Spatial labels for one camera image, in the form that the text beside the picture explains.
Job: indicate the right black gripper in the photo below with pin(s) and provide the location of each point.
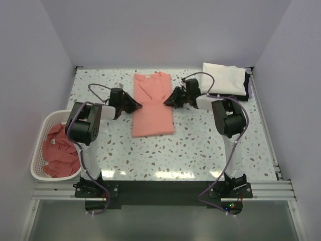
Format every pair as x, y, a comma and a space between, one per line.
173, 101

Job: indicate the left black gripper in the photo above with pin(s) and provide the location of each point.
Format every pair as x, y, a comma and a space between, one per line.
134, 106

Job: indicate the salmon pink t-shirt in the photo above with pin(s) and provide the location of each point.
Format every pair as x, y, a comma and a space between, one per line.
154, 118

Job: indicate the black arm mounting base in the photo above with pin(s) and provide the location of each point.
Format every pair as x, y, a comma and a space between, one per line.
116, 194

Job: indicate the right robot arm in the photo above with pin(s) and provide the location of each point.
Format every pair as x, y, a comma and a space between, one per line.
231, 122

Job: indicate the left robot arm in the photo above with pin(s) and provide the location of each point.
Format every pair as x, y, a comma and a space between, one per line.
82, 126

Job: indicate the folded white t-shirt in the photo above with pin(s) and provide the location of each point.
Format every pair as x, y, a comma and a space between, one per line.
228, 79

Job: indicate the folded black t-shirt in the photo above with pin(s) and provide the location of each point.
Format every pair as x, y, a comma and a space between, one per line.
248, 91

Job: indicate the dark pink crumpled t-shirt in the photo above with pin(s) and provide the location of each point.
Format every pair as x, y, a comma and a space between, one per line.
59, 153

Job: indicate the white plastic laundry basket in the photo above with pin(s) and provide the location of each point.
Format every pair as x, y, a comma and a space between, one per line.
57, 117

